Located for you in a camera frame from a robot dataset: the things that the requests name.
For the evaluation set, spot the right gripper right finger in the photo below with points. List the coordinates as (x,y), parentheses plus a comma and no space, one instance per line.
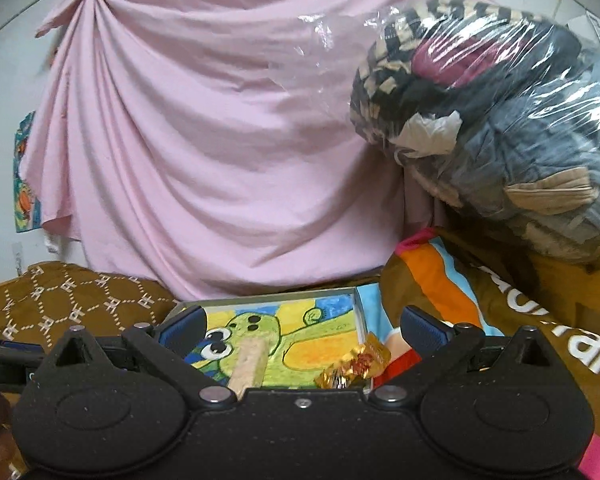
(441,347)

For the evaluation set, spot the beige rice cracker bar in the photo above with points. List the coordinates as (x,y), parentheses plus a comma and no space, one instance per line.
(250,366)

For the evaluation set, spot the grey tray with frog towel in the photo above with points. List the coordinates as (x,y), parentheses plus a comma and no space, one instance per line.
(305,333)

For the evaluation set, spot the pink hanging sheet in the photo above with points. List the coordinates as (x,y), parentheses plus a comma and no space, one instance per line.
(164,147)

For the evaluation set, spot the gold snack packet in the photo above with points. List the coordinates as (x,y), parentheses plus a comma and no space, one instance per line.
(357,368)

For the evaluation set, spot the wooden bed frame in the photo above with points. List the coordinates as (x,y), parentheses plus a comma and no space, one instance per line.
(571,292)

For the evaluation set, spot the clear bag of clothes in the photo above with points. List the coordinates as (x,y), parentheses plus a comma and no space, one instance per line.
(494,111)

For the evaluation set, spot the brown patterned PF pillow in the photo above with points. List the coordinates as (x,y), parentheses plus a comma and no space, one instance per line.
(50,297)

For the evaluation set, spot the colourful cartoon monkey blanket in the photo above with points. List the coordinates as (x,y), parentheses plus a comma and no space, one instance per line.
(489,285)

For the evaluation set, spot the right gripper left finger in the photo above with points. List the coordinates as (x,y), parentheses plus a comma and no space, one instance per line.
(161,353)

